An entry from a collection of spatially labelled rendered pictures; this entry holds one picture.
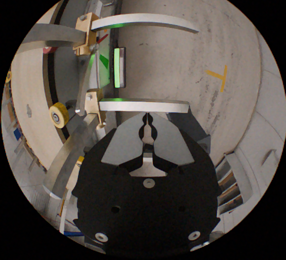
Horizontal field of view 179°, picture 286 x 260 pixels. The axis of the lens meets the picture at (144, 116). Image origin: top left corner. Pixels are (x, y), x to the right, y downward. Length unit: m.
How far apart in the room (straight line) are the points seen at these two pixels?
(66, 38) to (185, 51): 1.11
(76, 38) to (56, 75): 0.26
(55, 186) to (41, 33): 0.25
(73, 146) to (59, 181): 0.09
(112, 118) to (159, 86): 0.77
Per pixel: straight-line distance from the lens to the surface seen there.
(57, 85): 0.48
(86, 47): 0.28
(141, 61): 1.10
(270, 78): 2.63
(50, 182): 0.22
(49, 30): 0.20
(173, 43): 1.16
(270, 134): 2.48
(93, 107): 0.33
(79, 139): 0.25
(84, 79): 0.16
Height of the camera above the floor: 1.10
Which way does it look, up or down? 61 degrees down
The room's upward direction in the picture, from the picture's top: 178 degrees counter-clockwise
